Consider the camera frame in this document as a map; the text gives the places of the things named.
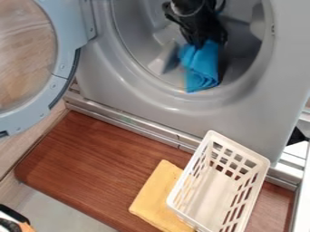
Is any blue cloth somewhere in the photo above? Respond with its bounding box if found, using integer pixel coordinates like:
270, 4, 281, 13
177, 39, 222, 93

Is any washing machine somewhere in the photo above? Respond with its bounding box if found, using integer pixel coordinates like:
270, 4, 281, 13
0, 0, 310, 166

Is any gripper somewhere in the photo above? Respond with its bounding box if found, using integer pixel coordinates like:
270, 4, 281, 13
162, 2, 229, 49

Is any white basket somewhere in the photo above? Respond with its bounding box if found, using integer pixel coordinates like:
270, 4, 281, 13
166, 130, 272, 232

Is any yellow cloth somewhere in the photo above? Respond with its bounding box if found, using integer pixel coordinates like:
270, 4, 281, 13
127, 159, 197, 232

